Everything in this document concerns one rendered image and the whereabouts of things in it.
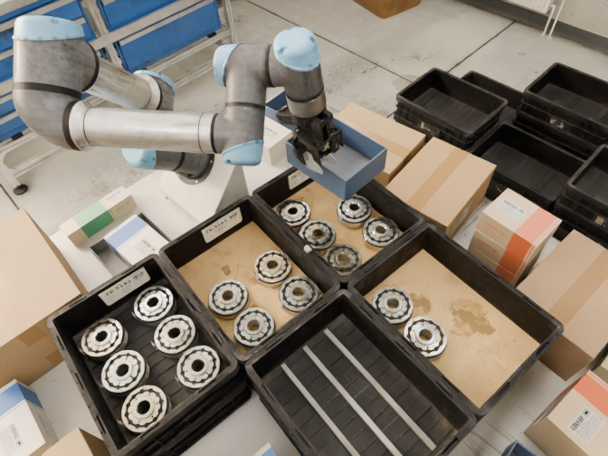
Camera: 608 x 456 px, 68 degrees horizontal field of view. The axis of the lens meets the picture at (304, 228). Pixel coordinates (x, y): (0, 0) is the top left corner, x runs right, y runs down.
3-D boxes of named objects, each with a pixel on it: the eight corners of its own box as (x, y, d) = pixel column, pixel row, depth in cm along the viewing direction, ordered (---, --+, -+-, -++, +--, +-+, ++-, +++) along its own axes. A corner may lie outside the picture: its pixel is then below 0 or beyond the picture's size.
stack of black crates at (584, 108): (494, 162, 237) (522, 90, 201) (524, 134, 248) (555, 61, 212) (567, 202, 218) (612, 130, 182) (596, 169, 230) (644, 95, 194)
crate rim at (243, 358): (158, 255, 119) (155, 250, 117) (250, 198, 130) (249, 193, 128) (242, 368, 99) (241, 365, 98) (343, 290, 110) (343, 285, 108)
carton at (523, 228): (475, 228, 126) (481, 211, 120) (499, 204, 130) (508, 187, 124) (527, 262, 118) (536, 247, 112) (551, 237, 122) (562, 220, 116)
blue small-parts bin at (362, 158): (287, 161, 115) (284, 140, 110) (327, 133, 121) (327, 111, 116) (345, 202, 106) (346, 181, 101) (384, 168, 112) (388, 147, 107)
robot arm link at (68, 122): (-4, 148, 83) (255, 164, 78) (-3, 88, 82) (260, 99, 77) (40, 154, 95) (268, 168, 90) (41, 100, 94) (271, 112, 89)
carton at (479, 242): (469, 244, 131) (475, 229, 125) (491, 221, 136) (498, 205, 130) (518, 278, 124) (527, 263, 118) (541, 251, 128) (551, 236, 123)
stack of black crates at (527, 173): (450, 204, 221) (465, 154, 194) (483, 172, 233) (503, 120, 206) (524, 251, 203) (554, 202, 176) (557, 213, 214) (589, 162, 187)
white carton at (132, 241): (114, 253, 145) (103, 237, 138) (145, 230, 151) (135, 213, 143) (151, 288, 137) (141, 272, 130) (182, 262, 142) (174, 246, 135)
